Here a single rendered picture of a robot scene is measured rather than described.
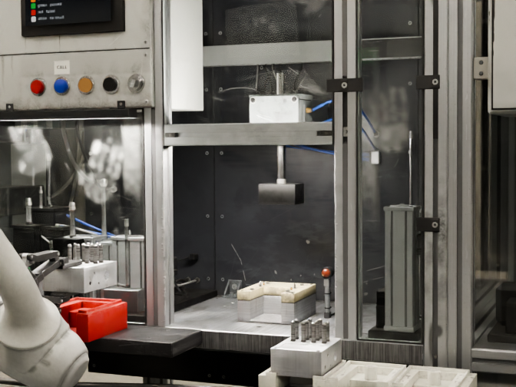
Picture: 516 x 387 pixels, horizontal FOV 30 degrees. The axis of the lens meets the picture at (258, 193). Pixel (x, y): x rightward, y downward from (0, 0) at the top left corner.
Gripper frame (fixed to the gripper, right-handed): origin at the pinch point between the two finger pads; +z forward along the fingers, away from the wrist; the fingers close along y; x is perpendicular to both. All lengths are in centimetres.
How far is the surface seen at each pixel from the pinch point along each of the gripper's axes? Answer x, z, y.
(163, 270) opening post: -11.3, 19.1, -0.9
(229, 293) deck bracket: -8, 61, -13
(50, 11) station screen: 13, 17, 54
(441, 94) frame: -69, 20, 34
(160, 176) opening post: -11.0, 19.4, 18.9
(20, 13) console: 22, 19, 54
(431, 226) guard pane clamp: -68, 19, 10
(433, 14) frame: -68, 20, 49
